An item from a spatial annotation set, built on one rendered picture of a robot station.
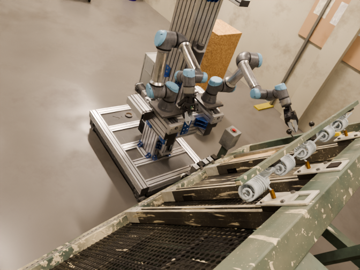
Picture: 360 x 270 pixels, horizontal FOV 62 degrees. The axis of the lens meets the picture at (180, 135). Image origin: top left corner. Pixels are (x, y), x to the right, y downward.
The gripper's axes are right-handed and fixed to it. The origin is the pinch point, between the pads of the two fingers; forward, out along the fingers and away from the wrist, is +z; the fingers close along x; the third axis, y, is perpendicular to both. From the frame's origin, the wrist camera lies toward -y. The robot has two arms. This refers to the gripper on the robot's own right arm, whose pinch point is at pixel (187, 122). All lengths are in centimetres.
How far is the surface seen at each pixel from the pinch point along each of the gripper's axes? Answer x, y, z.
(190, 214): -47, 60, 22
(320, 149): 29, 77, 4
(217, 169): 22.3, 6.8, 38.2
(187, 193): -21.3, 25.5, 35.0
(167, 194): -23.3, 7.4, 42.7
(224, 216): -45, 78, 15
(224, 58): 185, -145, -28
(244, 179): -61, 100, -15
